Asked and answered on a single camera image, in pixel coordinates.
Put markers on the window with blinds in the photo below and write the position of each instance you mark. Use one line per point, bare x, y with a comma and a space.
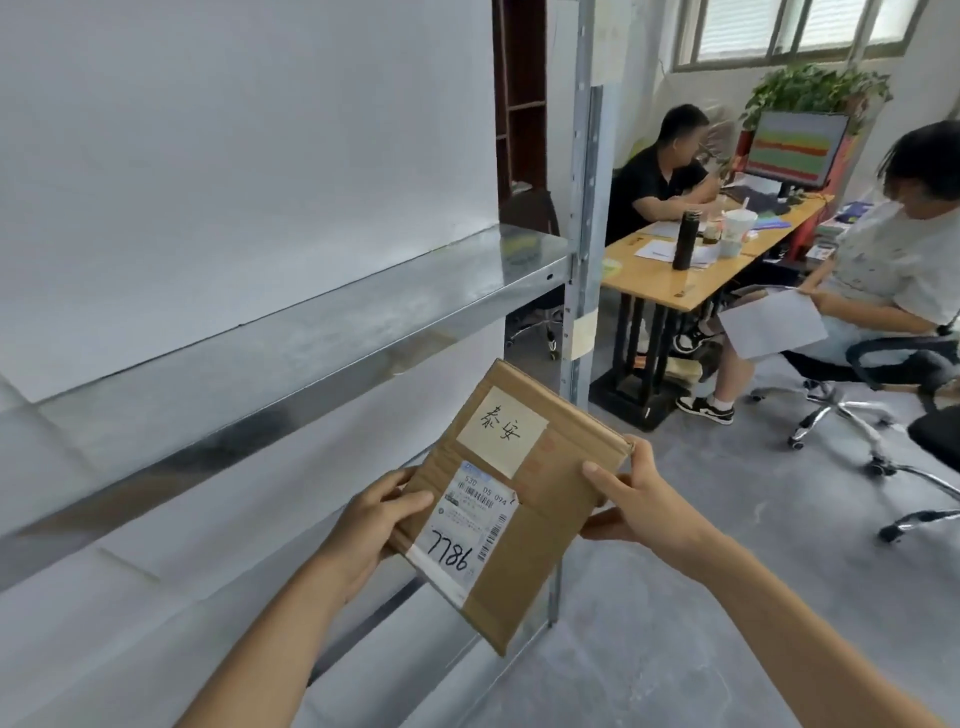
799, 30

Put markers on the papers on desk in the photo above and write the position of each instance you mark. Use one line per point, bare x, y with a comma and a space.
675, 250

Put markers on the brown cardboard parcel with labels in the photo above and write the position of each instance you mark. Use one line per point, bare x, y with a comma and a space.
501, 501

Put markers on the white plastic drink cup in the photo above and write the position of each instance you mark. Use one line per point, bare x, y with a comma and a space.
735, 232

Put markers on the person's left thumb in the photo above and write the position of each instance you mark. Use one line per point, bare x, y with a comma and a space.
411, 507

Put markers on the white sheet of paper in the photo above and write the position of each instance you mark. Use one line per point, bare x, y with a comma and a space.
772, 324

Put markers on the black swivel office chair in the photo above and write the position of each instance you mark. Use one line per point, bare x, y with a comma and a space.
870, 390
926, 472

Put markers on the dark wooden bookshelf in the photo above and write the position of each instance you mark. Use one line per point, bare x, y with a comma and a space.
520, 97

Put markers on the black thermos bottle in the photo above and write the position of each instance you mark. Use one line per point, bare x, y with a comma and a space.
685, 240

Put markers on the person's right forearm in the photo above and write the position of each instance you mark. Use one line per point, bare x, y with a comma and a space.
817, 637

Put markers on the grey metal shelving rack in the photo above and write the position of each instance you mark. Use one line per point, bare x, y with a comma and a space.
315, 330

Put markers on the person's right hand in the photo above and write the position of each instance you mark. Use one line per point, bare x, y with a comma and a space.
649, 506

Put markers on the person's left hand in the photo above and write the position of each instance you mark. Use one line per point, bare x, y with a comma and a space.
367, 529

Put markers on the wooden office desk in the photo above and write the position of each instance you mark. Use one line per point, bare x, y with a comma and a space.
697, 270

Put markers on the person's left forearm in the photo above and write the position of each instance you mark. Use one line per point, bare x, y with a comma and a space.
247, 660

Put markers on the person's right thumb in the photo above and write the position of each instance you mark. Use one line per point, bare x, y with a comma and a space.
604, 481

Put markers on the computer monitor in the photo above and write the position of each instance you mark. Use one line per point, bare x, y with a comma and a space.
797, 150

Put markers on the green potted plant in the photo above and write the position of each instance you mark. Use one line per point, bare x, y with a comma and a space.
814, 88

